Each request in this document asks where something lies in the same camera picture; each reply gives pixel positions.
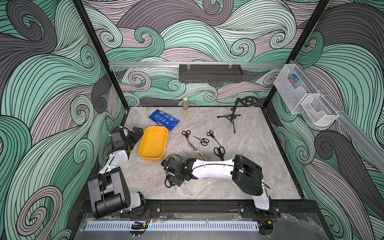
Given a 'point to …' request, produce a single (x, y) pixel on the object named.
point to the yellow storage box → (153, 143)
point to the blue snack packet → (164, 119)
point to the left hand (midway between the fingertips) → (138, 131)
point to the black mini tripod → (247, 101)
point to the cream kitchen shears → (199, 155)
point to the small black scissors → (204, 141)
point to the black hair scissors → (211, 133)
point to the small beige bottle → (185, 103)
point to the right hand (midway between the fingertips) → (177, 174)
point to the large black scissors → (219, 152)
